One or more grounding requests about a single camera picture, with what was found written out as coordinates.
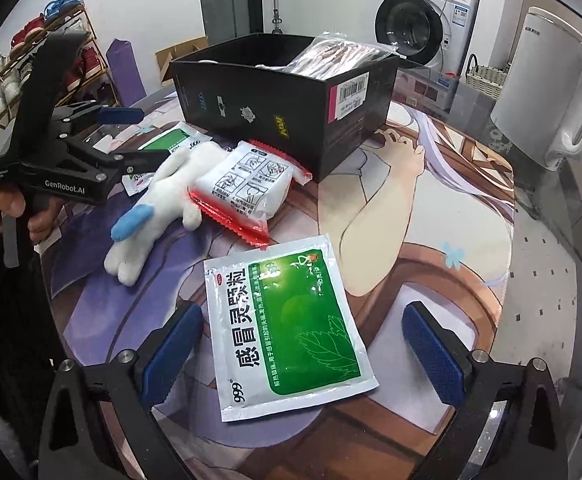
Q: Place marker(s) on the person's left forearm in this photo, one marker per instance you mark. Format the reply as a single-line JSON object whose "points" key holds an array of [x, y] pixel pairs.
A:
{"points": [[1, 285]]}

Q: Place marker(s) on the green white medicine sachet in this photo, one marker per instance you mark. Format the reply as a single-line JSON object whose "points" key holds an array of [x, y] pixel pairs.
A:
{"points": [[171, 137], [311, 320]]}

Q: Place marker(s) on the wicker basket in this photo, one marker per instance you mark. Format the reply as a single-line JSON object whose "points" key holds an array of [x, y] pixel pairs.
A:
{"points": [[486, 77]]}

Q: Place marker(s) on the brown cardboard box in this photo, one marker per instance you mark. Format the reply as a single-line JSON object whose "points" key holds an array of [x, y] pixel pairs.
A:
{"points": [[176, 60]]}

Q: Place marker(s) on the printed table mat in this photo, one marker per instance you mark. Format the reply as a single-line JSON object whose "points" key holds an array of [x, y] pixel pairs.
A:
{"points": [[421, 210]]}

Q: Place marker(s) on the group of assorted shoes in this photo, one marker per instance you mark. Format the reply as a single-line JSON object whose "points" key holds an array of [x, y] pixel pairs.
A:
{"points": [[26, 35]]}

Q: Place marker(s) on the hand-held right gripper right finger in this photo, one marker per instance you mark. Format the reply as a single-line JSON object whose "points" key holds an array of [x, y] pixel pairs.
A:
{"points": [[433, 355]]}

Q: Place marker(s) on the white washing machine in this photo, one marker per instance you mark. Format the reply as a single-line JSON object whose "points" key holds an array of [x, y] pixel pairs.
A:
{"points": [[421, 20]]}

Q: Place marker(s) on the clear bag of striped cloths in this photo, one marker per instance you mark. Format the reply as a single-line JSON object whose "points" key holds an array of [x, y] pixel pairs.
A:
{"points": [[321, 60]]}

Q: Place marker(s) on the black cardboard box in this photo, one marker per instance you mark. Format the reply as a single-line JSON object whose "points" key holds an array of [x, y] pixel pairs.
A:
{"points": [[251, 100]]}

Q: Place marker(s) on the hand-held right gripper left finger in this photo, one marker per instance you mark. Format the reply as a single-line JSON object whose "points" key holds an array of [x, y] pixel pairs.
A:
{"points": [[173, 352]]}

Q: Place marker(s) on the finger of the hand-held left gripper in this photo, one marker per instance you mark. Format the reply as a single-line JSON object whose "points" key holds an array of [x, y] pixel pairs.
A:
{"points": [[118, 116], [131, 160]]}

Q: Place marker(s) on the person's left hand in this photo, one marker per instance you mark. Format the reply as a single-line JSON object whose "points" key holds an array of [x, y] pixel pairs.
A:
{"points": [[1, 205]]}

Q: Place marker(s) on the white electric kettle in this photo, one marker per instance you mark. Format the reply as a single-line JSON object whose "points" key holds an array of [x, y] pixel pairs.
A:
{"points": [[541, 85]]}

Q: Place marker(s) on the white plush toy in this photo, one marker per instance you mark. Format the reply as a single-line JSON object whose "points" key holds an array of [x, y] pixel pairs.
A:
{"points": [[171, 195]]}

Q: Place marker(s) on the white kitchen cabinet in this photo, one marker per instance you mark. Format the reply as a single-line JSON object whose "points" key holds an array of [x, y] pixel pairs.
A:
{"points": [[326, 0]]}

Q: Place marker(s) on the wooden shoe rack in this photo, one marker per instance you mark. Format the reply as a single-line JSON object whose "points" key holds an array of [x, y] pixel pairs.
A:
{"points": [[98, 60]]}

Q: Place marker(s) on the red white packet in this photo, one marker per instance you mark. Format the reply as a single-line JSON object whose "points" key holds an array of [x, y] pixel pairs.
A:
{"points": [[246, 185]]}

